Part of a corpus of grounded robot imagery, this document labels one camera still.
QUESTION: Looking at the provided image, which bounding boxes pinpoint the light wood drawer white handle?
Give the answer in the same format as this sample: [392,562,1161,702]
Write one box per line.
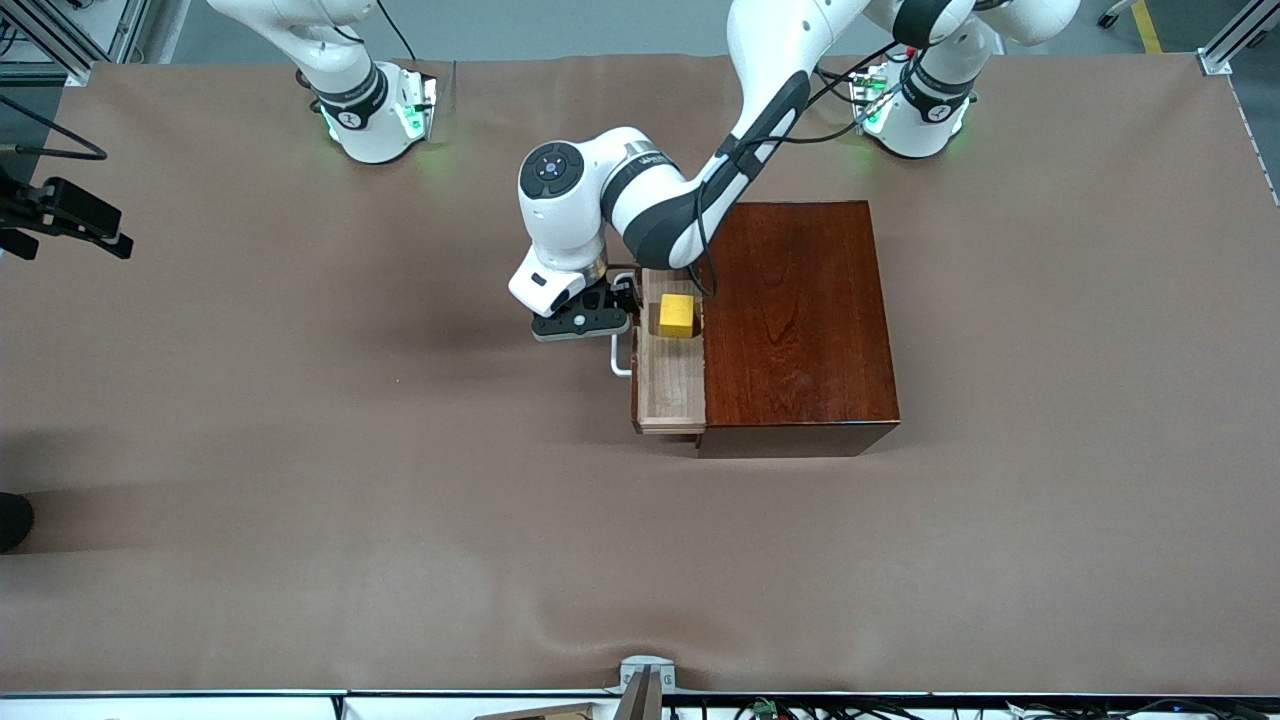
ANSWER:
[612,268,709,436]

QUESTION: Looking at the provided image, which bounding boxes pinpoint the dark brown wooden cabinet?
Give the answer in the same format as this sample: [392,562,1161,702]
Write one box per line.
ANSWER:
[697,201,900,459]

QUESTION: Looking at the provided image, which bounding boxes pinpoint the large table cover mat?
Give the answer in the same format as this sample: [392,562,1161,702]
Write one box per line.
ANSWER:
[0,52,1280,696]

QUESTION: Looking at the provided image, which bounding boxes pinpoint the black round object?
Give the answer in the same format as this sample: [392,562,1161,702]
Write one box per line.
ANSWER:
[0,492,35,554]

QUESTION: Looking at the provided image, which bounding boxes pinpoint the brown cardboard piece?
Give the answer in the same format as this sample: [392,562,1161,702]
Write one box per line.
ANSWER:
[475,703,601,720]

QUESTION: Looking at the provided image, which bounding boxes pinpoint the aluminium frame profile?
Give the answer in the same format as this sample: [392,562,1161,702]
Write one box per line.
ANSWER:
[0,0,151,86]
[1197,0,1280,76]

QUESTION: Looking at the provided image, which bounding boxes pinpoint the black left arm base cable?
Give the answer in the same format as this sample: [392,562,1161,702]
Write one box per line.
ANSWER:
[815,55,883,109]

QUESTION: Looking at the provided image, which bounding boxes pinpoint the black arm base cable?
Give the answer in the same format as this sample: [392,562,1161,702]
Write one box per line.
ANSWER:
[375,0,417,63]
[815,55,883,109]

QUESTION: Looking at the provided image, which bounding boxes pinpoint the black right arm base cable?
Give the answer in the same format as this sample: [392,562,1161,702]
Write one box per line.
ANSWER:
[375,0,417,63]

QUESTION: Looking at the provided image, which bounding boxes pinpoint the grey metal clamp bracket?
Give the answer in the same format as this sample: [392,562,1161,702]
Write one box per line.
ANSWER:
[612,655,677,720]

